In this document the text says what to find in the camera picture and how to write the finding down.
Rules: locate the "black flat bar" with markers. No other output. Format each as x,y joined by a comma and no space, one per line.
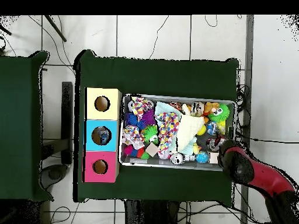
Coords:
67,121

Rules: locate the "dark green table cloth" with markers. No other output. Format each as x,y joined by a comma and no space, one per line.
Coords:
28,140
154,74

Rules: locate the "mint green cloth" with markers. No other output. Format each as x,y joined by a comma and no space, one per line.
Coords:
162,107

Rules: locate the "yellow rubber duck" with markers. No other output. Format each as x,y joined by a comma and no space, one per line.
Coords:
196,148

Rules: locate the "purple spiky ball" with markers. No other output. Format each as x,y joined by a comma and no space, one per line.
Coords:
149,117

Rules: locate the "yellow ball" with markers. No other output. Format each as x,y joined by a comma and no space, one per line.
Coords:
201,129

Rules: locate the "black rod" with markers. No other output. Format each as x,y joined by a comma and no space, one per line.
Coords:
55,28

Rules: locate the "wooden three-hole box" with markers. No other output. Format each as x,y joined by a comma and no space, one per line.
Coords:
102,120

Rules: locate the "brown plush bear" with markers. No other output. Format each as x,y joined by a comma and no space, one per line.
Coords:
210,107

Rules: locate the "green spiky ball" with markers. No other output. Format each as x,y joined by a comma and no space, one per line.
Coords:
150,133

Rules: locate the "shallow clear mesh bin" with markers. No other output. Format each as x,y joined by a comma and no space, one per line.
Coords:
140,161

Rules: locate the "red black drink can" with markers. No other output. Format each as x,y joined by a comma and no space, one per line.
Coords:
215,143
176,158

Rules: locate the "green fluffy toy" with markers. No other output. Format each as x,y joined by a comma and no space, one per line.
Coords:
219,113

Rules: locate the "colourful patterned cloth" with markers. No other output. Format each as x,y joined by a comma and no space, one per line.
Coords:
167,133
132,136
140,107

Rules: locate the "grey round base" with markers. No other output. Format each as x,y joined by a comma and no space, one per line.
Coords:
55,175

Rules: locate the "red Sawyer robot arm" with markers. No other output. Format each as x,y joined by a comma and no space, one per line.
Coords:
257,172

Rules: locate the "blue spiky ball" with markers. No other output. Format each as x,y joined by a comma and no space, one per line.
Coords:
132,120

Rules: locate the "crushed silver drink can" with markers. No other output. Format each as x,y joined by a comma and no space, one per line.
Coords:
197,108

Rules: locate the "cream yellow cloth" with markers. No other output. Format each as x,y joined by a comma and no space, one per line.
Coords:
190,130

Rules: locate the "blue globe ball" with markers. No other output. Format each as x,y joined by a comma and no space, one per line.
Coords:
202,157

